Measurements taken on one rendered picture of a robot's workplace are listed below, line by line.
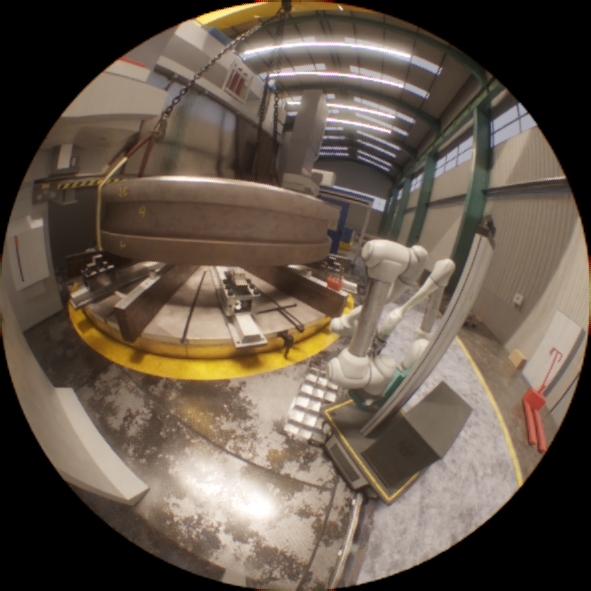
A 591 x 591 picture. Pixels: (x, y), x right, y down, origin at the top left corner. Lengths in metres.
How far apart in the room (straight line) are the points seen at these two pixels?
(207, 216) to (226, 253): 0.46
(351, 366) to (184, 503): 1.43
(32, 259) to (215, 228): 2.65
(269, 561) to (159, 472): 0.94
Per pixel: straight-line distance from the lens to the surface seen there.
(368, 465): 1.50
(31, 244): 3.29
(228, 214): 2.20
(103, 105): 1.89
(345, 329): 1.18
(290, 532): 1.61
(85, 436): 1.95
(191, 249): 2.13
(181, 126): 4.68
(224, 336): 2.00
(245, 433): 1.72
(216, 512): 1.59
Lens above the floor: 1.58
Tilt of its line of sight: 25 degrees down
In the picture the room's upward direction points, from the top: 13 degrees clockwise
